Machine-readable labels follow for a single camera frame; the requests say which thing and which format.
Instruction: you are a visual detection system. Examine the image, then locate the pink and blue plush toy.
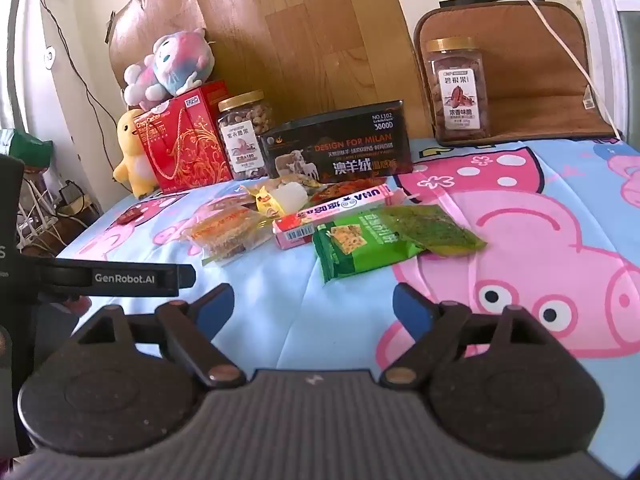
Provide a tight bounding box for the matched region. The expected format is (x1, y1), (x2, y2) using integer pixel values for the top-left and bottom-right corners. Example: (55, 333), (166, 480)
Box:
(122, 27), (217, 111)

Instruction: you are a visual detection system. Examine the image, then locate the white curtain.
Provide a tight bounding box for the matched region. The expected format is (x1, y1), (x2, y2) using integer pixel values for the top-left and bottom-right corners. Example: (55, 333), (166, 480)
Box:
(0, 0), (31, 133)

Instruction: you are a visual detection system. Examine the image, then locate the white cable bundle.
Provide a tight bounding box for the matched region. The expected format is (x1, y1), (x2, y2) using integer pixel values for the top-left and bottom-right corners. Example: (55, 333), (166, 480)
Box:
(17, 180), (58, 257)

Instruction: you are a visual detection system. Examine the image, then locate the pink long snack box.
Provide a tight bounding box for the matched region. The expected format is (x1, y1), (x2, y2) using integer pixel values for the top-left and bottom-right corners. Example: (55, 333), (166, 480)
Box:
(272, 184), (393, 251)

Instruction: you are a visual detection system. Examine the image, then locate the printed cartoon pig blanket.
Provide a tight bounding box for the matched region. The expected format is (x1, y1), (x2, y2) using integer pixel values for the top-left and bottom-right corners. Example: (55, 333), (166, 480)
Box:
(55, 132), (640, 480)

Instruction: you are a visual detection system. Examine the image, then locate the clear orange pastry packet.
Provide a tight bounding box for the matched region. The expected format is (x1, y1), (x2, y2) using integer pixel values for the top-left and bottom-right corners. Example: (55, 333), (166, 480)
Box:
(187, 207), (276, 267)

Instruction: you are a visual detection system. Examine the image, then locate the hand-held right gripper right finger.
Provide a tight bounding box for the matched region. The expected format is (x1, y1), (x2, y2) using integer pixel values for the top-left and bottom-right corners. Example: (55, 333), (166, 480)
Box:
(381, 283), (556, 389)

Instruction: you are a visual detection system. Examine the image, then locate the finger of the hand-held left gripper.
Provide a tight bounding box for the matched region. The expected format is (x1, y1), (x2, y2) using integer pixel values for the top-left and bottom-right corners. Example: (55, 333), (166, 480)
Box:
(42, 259), (197, 302)

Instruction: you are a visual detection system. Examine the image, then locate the white window frame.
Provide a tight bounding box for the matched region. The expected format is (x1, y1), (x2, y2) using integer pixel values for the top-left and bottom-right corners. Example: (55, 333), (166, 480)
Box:
(570, 0), (640, 136)

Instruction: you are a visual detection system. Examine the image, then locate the person's left hand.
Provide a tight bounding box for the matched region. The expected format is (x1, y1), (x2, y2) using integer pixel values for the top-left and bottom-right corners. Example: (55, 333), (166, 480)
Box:
(64, 296), (94, 318)

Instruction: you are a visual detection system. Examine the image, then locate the white power cable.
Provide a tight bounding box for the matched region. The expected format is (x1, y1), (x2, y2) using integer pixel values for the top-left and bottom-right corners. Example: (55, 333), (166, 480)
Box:
(487, 0), (623, 138)

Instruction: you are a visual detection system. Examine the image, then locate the yellow duck plush toy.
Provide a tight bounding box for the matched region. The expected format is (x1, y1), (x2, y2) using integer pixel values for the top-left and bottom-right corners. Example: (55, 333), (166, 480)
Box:
(112, 108), (160, 199)

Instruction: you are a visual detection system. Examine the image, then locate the clear green snack packet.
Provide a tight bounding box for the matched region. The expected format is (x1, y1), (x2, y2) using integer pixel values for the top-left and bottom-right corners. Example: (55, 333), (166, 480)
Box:
(377, 204), (487, 257)

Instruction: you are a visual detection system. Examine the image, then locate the wood-pattern wall sheet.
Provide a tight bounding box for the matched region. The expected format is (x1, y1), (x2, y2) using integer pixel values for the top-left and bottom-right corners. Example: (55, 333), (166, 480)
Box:
(109, 0), (426, 141)

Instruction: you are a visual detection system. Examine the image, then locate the green bag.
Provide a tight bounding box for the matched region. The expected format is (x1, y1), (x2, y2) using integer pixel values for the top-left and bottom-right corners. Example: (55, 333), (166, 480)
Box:
(0, 130), (51, 171)

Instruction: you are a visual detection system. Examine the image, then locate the red spicy snack packet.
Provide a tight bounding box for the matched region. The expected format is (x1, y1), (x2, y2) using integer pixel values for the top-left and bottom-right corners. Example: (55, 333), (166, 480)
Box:
(310, 179), (391, 202)

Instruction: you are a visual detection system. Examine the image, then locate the green cracker packet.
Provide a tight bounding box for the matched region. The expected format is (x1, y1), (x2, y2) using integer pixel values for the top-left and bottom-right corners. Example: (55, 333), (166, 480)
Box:
(312, 210), (426, 285)

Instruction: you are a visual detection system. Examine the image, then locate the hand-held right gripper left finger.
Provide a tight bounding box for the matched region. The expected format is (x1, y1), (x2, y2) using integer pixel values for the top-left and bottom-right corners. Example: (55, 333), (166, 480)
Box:
(70, 282), (247, 389)

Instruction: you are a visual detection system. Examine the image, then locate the gold-lid mixed nut jar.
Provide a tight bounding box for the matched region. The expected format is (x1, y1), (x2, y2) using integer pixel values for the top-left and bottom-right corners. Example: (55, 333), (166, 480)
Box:
(217, 90), (275, 179)

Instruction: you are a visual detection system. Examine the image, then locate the white jelly cup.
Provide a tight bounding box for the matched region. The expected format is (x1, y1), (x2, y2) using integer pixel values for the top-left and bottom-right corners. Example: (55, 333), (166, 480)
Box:
(272, 182), (309, 213)

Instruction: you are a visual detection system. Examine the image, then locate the red gift bag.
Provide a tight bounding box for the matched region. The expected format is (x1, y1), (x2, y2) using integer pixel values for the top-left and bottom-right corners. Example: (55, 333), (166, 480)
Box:
(139, 80), (235, 195)

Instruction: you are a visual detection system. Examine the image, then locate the brown seat cushion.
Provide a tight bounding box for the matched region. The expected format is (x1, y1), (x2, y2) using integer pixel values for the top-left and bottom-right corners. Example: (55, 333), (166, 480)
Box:
(413, 1), (621, 143)

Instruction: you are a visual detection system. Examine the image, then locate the black printed storage box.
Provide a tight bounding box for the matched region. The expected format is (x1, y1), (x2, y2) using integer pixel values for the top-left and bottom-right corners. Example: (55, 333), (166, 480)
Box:
(260, 100), (413, 184)

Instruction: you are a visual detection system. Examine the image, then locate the black power adapter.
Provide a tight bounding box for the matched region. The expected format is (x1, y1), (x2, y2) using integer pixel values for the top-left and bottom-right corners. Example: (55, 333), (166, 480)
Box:
(59, 182), (85, 207)

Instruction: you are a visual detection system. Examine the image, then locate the gold-lid pecan jar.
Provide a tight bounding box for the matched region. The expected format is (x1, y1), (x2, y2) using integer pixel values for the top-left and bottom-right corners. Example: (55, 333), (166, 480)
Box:
(425, 37), (492, 147)

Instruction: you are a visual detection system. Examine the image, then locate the yellow candy packet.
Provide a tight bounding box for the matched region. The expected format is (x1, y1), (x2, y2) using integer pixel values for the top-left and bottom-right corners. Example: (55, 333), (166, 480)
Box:
(247, 185), (286, 219)

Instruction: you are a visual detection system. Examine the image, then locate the black wall cable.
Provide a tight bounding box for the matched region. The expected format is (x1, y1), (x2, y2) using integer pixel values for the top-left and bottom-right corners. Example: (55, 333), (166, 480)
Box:
(42, 0), (126, 161)

